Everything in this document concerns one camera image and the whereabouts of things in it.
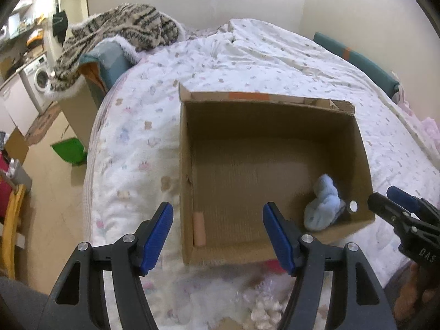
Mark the patterned fuzzy blanket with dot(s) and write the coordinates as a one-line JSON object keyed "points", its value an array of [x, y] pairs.
{"points": [[127, 24]]}

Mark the teal folded cushion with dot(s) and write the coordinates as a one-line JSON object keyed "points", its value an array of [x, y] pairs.
{"points": [[110, 60]]}

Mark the yellow wooden chair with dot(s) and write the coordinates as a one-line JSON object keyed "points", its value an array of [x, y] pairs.
{"points": [[13, 220]]}

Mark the person's grey clothed leg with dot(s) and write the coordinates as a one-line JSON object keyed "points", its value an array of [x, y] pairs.
{"points": [[17, 306]]}

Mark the light blue plush toy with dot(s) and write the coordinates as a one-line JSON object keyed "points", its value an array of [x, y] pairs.
{"points": [[323, 206]]}

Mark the black hanging garment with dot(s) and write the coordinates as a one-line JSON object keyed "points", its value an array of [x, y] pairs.
{"points": [[60, 24]]}

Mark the large cardboard box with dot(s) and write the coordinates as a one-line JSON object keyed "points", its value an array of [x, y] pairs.
{"points": [[77, 110]]}

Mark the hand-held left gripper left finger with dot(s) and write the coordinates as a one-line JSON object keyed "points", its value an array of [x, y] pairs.
{"points": [[156, 239]]}

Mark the white kitchen cabinet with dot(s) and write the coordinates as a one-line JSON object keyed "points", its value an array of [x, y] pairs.
{"points": [[15, 103]]}

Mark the grey bin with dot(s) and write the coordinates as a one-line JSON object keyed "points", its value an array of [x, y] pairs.
{"points": [[22, 177]]}

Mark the person's right hand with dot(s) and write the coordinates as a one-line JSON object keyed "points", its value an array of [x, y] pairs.
{"points": [[407, 295]]}

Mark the white printed bedspread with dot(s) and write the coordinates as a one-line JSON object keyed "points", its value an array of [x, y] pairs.
{"points": [[144, 137]]}

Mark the brown cardboard box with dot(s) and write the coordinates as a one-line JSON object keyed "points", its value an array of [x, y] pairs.
{"points": [[247, 178]]}

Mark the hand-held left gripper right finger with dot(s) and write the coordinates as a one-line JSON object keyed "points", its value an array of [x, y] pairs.
{"points": [[280, 239]]}

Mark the patterned floor rug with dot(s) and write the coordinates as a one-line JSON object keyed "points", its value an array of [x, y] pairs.
{"points": [[43, 123]]}

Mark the teal mat with orange strip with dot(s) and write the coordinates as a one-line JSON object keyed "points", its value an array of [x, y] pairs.
{"points": [[357, 60]]}

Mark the white washing machine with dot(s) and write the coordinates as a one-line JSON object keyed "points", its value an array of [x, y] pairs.
{"points": [[39, 79]]}

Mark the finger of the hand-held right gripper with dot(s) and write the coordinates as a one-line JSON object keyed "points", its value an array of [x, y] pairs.
{"points": [[402, 197], [386, 209]]}

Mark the red bag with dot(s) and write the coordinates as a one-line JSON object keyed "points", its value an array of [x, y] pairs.
{"points": [[4, 185]]}

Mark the flat cardboard piece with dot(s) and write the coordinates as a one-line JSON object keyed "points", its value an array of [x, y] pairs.
{"points": [[15, 146]]}

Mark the pink cloth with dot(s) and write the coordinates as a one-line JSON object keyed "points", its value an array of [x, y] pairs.
{"points": [[424, 130]]}

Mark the green bag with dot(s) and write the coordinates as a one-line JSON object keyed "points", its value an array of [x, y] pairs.
{"points": [[70, 149]]}

